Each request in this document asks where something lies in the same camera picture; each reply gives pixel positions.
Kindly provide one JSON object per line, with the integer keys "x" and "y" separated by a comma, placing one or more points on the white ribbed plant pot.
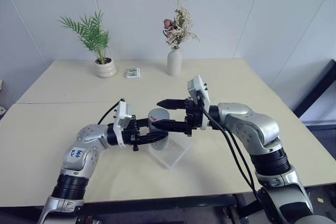
{"x": 105, "y": 68}

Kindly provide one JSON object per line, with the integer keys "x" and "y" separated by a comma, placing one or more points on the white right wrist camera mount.
{"x": 197, "y": 85}

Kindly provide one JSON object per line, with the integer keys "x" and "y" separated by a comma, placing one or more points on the green palm plant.
{"x": 92, "y": 33}

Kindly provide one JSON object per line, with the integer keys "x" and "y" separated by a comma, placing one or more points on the black metal frame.
{"x": 316, "y": 90}

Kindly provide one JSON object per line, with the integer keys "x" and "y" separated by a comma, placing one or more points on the clear plastic jar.
{"x": 160, "y": 145}

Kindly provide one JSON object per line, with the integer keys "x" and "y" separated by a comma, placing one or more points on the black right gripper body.
{"x": 193, "y": 116}

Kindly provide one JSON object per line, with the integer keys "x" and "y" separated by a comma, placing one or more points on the yellow sticky note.
{"x": 320, "y": 200}

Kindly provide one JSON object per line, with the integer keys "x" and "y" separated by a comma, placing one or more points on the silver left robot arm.
{"x": 86, "y": 134}

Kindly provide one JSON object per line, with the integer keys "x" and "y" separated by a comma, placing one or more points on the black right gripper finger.
{"x": 173, "y": 126}
{"x": 173, "y": 104}

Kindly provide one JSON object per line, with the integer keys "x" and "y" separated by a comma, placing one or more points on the white ceramic vase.
{"x": 174, "y": 62}

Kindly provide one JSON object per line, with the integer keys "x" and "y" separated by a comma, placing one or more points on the clear plastic box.
{"x": 175, "y": 155}

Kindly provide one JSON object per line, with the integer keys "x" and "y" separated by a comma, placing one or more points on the dried flower bouquet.
{"x": 179, "y": 26}

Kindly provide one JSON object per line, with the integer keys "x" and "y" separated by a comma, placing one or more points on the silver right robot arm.
{"x": 257, "y": 124}

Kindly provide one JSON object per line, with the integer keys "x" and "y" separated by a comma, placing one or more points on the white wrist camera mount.
{"x": 123, "y": 115}
{"x": 197, "y": 85}

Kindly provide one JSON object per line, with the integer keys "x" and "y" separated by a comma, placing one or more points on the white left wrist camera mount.
{"x": 123, "y": 115}

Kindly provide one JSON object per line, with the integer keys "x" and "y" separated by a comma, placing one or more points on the white battery pack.
{"x": 133, "y": 73}

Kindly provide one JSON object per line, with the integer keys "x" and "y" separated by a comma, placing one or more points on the black table frame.
{"x": 157, "y": 202}

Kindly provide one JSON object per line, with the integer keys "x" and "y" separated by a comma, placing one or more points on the small white object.
{"x": 2, "y": 110}

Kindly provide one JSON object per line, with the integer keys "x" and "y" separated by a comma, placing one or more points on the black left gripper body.
{"x": 132, "y": 134}

